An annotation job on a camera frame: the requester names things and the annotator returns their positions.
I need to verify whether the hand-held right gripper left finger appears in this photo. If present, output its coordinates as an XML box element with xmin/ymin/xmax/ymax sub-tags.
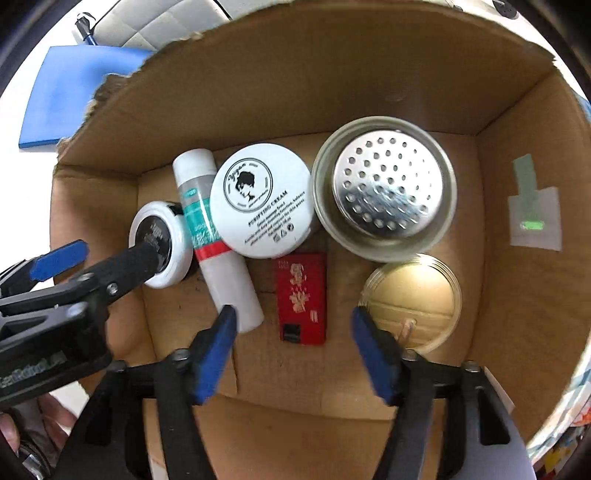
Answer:
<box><xmin>51</xmin><ymin>304</ymin><xmax>238</xmax><ymax>480</ymax></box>

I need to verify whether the grey quilted chair back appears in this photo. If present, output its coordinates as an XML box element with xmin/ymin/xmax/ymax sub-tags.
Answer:
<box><xmin>76</xmin><ymin>0</ymin><xmax>232</xmax><ymax>49</ymax></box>

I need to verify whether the blue foam mat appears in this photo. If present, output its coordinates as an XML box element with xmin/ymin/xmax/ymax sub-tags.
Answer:
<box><xmin>17</xmin><ymin>45</ymin><xmax>155</xmax><ymax>149</ymax></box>

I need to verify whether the white jar with black lid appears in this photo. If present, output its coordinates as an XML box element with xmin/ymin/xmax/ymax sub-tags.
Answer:
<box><xmin>128</xmin><ymin>200</ymin><xmax>194</xmax><ymax>289</ymax></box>

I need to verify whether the metal tin with perforated lid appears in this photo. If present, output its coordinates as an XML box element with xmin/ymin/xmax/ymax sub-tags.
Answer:
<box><xmin>311</xmin><ymin>116</ymin><xmax>458</xmax><ymax>263</ymax></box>

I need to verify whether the red card case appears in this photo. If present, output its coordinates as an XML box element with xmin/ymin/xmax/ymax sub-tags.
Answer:
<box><xmin>273</xmin><ymin>251</ymin><xmax>329</xmax><ymax>346</ymax></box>

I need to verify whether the round gold tin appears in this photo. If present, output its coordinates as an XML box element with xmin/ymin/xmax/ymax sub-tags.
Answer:
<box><xmin>358</xmin><ymin>253</ymin><xmax>462</xmax><ymax>355</ymax></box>

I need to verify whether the cardboard box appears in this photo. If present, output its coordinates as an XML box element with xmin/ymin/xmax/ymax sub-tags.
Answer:
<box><xmin>50</xmin><ymin>0</ymin><xmax>591</xmax><ymax>480</ymax></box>

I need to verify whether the person's left hand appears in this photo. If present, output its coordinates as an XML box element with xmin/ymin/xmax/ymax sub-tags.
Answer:
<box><xmin>0</xmin><ymin>394</ymin><xmax>79</xmax><ymax>462</ymax></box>

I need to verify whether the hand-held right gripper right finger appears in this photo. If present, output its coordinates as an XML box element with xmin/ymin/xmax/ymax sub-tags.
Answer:
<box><xmin>352</xmin><ymin>305</ymin><xmax>539</xmax><ymax>480</ymax></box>

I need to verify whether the white tube with teal label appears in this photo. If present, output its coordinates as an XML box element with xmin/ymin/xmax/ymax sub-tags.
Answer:
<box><xmin>172</xmin><ymin>148</ymin><xmax>265</xmax><ymax>334</ymax></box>

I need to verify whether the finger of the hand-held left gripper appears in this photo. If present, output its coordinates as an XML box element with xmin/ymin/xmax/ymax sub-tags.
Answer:
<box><xmin>0</xmin><ymin>239</ymin><xmax>90</xmax><ymax>298</ymax></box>
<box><xmin>78</xmin><ymin>240</ymin><xmax>160</xmax><ymax>305</ymax></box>

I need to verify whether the white cream jar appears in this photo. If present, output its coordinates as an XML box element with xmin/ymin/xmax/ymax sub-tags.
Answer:
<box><xmin>210</xmin><ymin>143</ymin><xmax>317</xmax><ymax>259</ymax></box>

